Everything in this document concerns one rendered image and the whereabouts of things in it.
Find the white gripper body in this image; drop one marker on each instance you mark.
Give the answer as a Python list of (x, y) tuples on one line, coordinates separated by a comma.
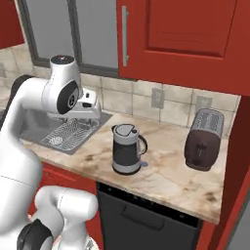
[(85, 112)]

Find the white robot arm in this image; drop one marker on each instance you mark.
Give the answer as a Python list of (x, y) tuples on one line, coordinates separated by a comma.
[(19, 169)]

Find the grey steel sink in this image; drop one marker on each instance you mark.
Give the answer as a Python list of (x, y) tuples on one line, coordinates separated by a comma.
[(35, 128)]

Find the black and silver kettle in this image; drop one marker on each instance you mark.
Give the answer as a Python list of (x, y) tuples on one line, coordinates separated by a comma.
[(125, 153)]

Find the red base cupboard door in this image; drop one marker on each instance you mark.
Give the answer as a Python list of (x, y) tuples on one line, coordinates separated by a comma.
[(70, 182)]

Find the grey framed window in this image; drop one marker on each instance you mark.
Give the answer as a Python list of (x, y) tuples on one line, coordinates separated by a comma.
[(94, 32)]

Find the dark brown toaster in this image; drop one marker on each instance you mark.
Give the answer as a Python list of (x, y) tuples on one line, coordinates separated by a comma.
[(201, 146)]

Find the black dishwasher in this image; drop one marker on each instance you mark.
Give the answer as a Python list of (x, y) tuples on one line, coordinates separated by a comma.
[(143, 228)]

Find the red tall cabinet side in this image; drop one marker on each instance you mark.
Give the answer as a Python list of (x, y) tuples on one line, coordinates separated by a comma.
[(236, 169)]

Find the grey wall outlet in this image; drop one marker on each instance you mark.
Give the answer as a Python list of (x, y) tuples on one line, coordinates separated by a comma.
[(203, 103), (158, 98)]

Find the red wall cupboard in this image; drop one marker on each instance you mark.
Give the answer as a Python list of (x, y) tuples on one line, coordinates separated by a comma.
[(9, 21)]

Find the red wall cupboard door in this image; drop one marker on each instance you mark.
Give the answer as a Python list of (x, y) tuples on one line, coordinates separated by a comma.
[(185, 39)]

